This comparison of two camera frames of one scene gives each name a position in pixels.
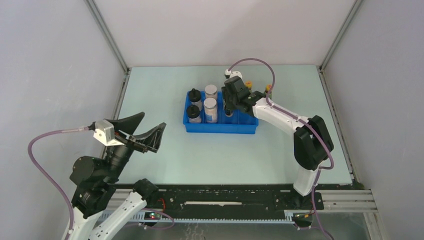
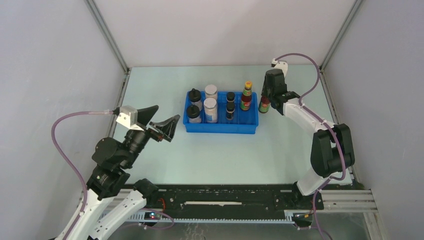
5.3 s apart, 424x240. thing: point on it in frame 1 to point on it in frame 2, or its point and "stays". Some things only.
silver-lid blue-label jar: [210, 107] stays
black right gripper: [228, 104] to [265, 91]
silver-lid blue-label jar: [210, 91] stays
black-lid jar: [192, 112] stays
